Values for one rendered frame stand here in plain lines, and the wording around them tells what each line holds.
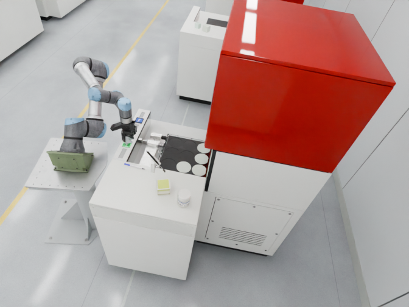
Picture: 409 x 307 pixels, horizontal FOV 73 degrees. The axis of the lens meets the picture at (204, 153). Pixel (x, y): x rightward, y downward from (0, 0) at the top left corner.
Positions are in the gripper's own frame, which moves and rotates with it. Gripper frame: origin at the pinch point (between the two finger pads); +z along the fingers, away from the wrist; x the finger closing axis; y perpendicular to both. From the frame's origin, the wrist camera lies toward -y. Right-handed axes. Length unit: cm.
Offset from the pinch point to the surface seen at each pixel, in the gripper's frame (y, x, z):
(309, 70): 92, -15, -82
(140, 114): -0.4, 33.5, 2.0
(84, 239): -33, -32, 95
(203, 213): 62, -15, 44
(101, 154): -18.6, -1.5, 15.7
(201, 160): 52, 4, 8
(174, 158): 34.1, 1.7, 7.7
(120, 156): 0.1, -11.7, 2.1
